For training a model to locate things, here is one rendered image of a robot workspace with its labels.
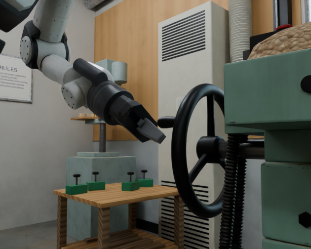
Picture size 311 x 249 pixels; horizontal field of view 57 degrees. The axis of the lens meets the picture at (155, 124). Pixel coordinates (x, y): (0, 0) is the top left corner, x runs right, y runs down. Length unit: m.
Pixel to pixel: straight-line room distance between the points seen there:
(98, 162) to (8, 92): 1.24
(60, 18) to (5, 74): 2.37
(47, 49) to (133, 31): 2.31
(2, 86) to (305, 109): 3.06
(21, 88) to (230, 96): 3.04
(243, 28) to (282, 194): 1.79
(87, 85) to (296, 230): 0.52
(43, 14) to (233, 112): 0.71
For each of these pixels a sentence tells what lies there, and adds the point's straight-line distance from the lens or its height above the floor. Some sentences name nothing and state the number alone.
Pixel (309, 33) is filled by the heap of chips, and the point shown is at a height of 0.92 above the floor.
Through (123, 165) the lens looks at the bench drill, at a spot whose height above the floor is 0.63.
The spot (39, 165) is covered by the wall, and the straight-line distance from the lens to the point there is 3.30.
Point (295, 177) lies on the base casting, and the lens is 0.36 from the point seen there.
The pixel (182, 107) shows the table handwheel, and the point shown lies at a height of 0.89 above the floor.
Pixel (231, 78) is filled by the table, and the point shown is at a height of 0.88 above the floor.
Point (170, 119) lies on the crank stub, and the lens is 0.57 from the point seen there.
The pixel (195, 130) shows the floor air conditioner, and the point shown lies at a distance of 2.01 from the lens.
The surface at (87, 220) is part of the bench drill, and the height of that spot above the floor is 0.19.
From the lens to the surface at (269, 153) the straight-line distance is 0.39.
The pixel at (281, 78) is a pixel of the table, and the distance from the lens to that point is 0.27.
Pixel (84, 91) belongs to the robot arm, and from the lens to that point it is 0.70.
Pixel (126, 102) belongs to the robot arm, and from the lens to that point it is 0.58.
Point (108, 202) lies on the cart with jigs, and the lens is 1.52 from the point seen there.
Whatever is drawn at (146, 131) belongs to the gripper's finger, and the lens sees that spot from 0.59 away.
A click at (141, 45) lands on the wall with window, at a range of 3.01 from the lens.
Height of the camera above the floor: 0.82
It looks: 4 degrees up
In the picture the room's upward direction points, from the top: straight up
